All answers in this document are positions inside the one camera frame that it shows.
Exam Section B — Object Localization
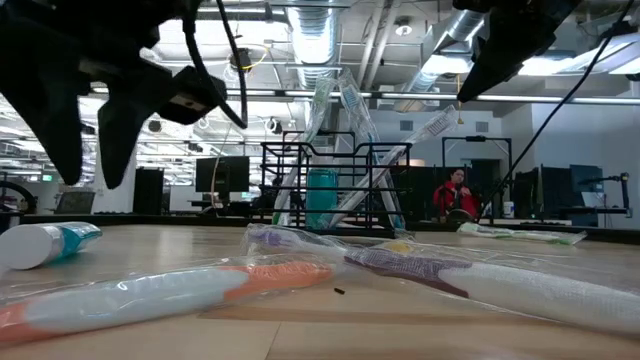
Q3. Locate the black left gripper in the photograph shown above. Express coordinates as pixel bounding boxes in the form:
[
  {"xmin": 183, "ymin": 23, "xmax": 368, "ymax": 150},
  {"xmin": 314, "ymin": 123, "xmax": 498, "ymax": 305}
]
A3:
[{"xmin": 0, "ymin": 0, "xmax": 201, "ymax": 191}]

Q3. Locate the teal white toothpaste tube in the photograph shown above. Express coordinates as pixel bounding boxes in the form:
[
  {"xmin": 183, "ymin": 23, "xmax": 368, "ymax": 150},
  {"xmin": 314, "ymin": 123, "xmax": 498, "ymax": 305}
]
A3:
[{"xmin": 0, "ymin": 221, "xmax": 104, "ymax": 271}]

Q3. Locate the black ceiling device yellow cable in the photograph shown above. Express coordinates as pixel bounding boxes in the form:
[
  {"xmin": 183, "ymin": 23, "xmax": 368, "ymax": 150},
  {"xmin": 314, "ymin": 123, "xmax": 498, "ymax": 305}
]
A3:
[{"xmin": 227, "ymin": 47, "xmax": 255, "ymax": 75}]

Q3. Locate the person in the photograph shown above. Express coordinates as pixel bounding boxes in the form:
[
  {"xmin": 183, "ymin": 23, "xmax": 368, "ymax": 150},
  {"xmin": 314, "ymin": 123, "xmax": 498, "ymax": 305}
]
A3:
[{"xmin": 432, "ymin": 168, "xmax": 482, "ymax": 224}]

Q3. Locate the black aluminium table frame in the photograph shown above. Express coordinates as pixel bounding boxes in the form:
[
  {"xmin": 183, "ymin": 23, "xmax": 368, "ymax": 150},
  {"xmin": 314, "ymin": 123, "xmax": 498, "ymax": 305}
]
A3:
[{"xmin": 0, "ymin": 212, "xmax": 640, "ymax": 246}]

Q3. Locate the black computer monitor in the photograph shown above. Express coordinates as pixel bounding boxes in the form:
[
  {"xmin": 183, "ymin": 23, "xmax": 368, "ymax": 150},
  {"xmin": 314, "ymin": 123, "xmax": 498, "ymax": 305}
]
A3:
[{"xmin": 194, "ymin": 155, "xmax": 251, "ymax": 194}]

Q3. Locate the black metal rack frame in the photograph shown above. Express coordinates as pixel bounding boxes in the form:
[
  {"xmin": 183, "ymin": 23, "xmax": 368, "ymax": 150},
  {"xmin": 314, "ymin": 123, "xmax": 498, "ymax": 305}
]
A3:
[{"xmin": 441, "ymin": 135, "xmax": 514, "ymax": 221}]

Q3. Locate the blue mouthwash bottle white cap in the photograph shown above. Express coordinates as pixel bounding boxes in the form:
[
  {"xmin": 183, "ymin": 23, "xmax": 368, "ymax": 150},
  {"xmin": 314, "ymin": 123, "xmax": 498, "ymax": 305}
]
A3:
[{"xmin": 304, "ymin": 167, "xmax": 340, "ymax": 230}]

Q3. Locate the silver ventilation duct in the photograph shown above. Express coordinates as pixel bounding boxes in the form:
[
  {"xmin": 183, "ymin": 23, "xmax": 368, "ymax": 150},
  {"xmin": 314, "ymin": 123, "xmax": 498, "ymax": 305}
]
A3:
[
  {"xmin": 285, "ymin": 0, "xmax": 342, "ymax": 91},
  {"xmin": 399, "ymin": 9, "xmax": 481, "ymax": 109}
]

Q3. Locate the green white toothbrush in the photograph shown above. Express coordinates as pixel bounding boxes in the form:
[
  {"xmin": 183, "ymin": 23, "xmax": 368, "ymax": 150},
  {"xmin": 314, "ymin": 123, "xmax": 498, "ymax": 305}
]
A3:
[{"xmin": 457, "ymin": 221, "xmax": 589, "ymax": 246}]

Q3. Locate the purple white toothbrush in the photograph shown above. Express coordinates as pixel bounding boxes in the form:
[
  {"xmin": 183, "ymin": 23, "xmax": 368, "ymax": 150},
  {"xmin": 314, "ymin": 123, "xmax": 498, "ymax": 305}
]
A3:
[{"xmin": 243, "ymin": 223, "xmax": 640, "ymax": 337}]

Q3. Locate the orange white toothbrush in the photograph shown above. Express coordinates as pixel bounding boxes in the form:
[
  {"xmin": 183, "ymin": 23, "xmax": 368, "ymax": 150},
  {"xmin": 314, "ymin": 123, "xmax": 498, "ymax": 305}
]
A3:
[{"xmin": 0, "ymin": 239, "xmax": 417, "ymax": 349}]

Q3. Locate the blue white toothbrush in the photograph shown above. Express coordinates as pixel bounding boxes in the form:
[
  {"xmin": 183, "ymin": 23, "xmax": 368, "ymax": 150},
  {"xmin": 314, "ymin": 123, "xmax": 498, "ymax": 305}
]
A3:
[{"xmin": 338, "ymin": 66, "xmax": 407, "ymax": 231}]

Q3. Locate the black wire caddy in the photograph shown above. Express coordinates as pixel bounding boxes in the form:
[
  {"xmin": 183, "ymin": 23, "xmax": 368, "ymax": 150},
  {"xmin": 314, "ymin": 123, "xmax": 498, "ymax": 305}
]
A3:
[{"xmin": 258, "ymin": 141, "xmax": 415, "ymax": 239}]

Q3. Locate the long ceiling light strip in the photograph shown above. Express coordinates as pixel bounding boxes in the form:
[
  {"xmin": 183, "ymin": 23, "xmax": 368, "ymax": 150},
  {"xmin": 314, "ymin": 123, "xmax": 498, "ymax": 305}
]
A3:
[{"xmin": 79, "ymin": 85, "xmax": 640, "ymax": 106}]

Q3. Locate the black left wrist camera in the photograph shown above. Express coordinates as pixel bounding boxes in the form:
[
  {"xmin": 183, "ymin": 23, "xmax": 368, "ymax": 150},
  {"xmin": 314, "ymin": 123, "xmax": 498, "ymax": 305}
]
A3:
[{"xmin": 158, "ymin": 64, "xmax": 230, "ymax": 127}]

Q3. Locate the white square column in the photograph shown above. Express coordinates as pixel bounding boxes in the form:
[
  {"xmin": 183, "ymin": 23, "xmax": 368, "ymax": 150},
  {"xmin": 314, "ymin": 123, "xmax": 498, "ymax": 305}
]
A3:
[{"xmin": 92, "ymin": 144, "xmax": 139, "ymax": 215}]

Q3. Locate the black cabinet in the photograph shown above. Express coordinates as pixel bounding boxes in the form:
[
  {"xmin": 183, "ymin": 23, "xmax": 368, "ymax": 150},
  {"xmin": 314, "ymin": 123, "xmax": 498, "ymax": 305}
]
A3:
[{"xmin": 132, "ymin": 167, "xmax": 165, "ymax": 215}]

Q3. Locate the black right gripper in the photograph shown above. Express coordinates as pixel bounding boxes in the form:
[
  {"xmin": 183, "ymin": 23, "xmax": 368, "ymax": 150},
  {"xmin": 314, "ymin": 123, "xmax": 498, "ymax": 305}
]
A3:
[{"xmin": 452, "ymin": 0, "xmax": 584, "ymax": 104}]

